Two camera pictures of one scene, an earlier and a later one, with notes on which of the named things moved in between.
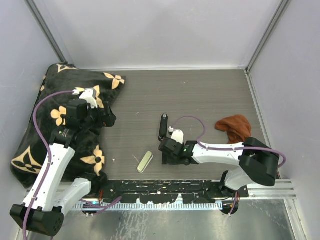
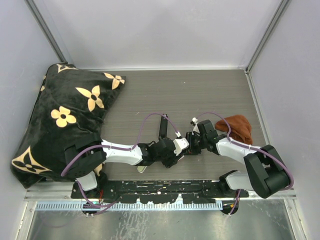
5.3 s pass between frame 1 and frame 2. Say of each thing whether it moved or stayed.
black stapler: stayed
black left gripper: moved
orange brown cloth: stayed
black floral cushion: stayed
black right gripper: moved
